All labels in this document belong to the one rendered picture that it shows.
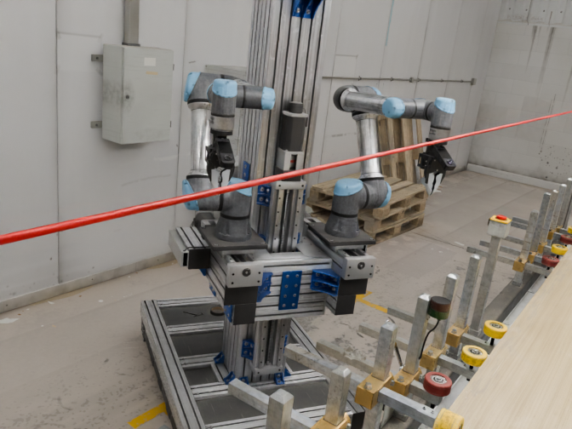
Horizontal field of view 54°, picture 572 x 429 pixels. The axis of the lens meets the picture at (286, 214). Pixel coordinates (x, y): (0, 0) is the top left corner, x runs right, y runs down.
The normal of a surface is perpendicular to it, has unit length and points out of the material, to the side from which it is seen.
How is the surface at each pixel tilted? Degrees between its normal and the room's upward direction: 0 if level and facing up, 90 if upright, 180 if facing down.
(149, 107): 90
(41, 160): 90
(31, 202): 90
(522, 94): 90
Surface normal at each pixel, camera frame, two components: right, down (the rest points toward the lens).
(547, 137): -0.61, 0.18
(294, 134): 0.37, 0.32
